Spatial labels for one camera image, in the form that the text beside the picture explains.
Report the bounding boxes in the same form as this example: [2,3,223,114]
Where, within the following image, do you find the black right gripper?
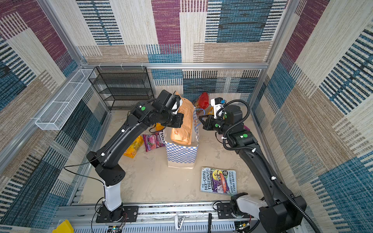
[198,114,231,135]

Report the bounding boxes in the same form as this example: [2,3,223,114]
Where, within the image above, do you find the yellow snack bag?
[205,106,214,115]
[155,123,165,132]

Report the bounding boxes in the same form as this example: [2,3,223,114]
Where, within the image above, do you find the blue checkered paper bag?
[164,107,199,170]

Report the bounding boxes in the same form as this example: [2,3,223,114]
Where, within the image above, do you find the yellow gummy bag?
[123,136,144,158]

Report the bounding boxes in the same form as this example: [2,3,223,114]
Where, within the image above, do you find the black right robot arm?
[199,105,307,233]

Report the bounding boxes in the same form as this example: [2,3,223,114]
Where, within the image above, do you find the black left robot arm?
[86,90,184,212]

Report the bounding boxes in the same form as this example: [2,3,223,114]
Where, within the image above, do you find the red candy bag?
[196,92,209,109]

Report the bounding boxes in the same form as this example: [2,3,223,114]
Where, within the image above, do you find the purple Fox's candy bag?
[142,131,165,152]

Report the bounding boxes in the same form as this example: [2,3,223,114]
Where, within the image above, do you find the treehouse children's book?
[200,167,238,196]

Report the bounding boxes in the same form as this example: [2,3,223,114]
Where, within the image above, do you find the yellow object bottom edge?
[52,219,74,233]

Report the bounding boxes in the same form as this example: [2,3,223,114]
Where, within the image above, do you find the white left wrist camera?
[171,96,183,115]

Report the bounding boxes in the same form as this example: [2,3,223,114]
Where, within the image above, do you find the black wire shelf rack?
[88,66,154,111]

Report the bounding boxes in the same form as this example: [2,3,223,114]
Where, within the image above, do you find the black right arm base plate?
[215,202,243,219]

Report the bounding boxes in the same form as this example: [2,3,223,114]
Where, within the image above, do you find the white mesh wall basket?
[35,69,92,131]

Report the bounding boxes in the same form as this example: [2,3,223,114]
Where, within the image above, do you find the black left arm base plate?
[95,205,139,223]

